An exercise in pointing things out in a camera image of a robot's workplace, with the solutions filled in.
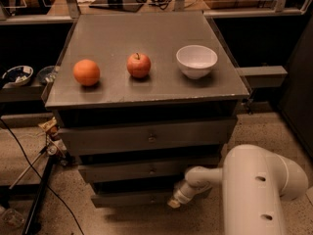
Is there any black tripod stand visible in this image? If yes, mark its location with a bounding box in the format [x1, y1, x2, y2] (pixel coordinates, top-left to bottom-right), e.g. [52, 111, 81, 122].
[0, 157, 56, 235]

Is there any blue patterned bowl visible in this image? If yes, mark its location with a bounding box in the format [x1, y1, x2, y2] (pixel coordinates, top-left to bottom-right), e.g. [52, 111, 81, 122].
[0, 66, 33, 88]

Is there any grey side shelf block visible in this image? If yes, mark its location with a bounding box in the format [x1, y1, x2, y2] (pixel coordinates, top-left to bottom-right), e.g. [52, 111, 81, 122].
[237, 66, 288, 89]

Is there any orange fruit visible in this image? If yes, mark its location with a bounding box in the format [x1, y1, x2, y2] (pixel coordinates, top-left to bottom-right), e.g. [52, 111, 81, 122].
[72, 59, 100, 86]

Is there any grey bottom drawer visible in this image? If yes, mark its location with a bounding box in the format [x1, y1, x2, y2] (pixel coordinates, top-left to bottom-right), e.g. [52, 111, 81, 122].
[91, 187, 173, 208]

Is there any snack wrapper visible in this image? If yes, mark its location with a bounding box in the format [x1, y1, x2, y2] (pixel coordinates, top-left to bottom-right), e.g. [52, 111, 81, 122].
[38, 117, 58, 135]

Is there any red apple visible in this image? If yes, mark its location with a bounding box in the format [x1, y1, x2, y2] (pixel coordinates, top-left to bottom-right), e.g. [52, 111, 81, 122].
[126, 53, 152, 78]

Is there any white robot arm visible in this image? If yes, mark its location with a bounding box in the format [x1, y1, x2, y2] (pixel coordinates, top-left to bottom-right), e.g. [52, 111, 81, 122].
[167, 145, 308, 235]

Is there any grey top drawer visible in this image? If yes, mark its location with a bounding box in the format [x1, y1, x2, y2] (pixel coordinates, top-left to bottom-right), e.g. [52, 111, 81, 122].
[60, 117, 237, 156]

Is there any grey drawer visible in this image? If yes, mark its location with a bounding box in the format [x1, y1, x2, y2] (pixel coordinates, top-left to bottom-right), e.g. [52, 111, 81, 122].
[78, 155, 219, 183]
[60, 117, 237, 156]
[91, 187, 173, 208]

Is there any grey drawer cabinet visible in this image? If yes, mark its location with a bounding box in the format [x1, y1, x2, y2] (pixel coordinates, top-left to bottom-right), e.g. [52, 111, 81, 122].
[46, 12, 248, 195]

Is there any black monitor base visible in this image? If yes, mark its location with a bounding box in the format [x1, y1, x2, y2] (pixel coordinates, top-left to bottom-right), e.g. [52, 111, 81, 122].
[89, 0, 144, 13]

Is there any dark small bowl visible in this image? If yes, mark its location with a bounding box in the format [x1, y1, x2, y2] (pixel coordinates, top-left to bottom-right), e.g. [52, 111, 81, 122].
[36, 66, 56, 85]

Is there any black floor cable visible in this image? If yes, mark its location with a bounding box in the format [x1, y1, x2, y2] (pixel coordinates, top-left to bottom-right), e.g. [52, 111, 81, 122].
[0, 117, 85, 235]

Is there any grey middle drawer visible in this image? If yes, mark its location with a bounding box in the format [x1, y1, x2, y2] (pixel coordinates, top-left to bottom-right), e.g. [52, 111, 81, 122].
[78, 155, 219, 183]

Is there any white bowl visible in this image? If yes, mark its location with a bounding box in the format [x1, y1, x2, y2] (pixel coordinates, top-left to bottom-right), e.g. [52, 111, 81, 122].
[176, 45, 218, 79]

